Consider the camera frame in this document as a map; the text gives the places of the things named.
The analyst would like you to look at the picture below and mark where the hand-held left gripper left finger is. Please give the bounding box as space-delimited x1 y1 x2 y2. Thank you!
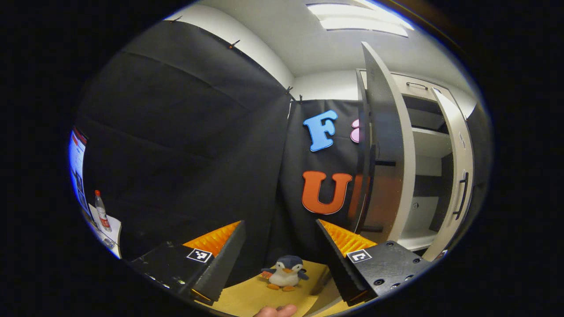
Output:
128 220 247 306

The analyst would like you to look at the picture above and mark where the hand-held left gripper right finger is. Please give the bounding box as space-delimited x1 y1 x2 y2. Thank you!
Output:
315 219 434 307

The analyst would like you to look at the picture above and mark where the white side table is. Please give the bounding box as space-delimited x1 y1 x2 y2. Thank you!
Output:
86 203 123 259

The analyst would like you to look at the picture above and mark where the white cabinet shelf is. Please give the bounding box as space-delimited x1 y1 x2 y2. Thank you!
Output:
412 127 453 158
398 228 438 252

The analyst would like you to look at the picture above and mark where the ceiling light panel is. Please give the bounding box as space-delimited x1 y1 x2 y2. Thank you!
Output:
306 2 416 38

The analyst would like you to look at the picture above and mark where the white and grey cabinet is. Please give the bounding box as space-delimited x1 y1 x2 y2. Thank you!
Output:
356 68 479 262

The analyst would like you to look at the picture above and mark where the penguin plush toy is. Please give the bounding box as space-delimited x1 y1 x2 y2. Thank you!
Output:
260 255 309 292

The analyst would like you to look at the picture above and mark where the lit display screen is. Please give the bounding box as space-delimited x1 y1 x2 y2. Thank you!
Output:
68 128 89 221

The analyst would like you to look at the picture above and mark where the white cabinet door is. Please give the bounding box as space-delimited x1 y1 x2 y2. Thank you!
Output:
355 42 417 243
432 87 475 262

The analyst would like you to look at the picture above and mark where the clear bottle with red cap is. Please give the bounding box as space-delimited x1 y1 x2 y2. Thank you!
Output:
94 190 112 233

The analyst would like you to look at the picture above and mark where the black door handle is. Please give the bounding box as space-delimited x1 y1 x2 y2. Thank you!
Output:
453 172 469 221

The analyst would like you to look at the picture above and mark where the black backdrop cloth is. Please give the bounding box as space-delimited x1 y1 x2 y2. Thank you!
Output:
73 20 371 287

